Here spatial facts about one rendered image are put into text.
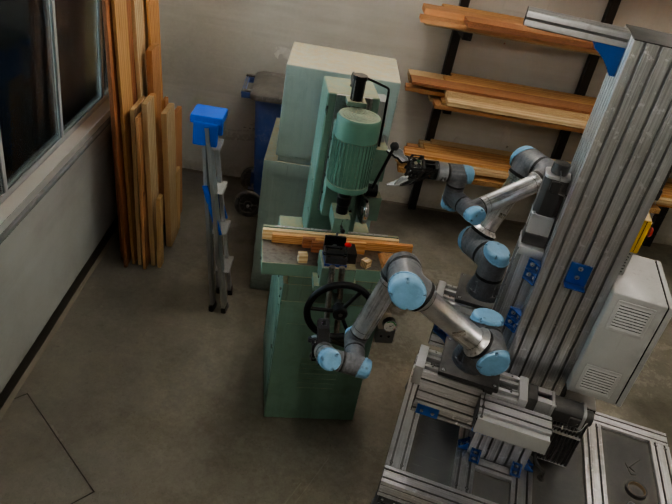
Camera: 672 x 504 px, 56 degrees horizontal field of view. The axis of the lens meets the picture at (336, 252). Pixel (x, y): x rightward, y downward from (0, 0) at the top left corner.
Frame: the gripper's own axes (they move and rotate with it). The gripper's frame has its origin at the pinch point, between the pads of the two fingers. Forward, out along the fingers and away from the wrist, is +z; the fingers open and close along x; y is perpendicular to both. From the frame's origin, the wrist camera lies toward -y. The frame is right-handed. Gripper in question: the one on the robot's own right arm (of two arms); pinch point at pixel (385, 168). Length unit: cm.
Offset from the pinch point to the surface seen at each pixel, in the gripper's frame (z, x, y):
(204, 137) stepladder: 74, -41, -67
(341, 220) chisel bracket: 12.6, 14.3, -23.1
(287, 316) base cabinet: 30, 50, -50
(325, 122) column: 22.5, -24.0, -11.2
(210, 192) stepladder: 69, -22, -89
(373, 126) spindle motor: 8.0, -10.3, 12.7
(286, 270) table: 34, 35, -31
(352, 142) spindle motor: 14.9, -5.3, 7.7
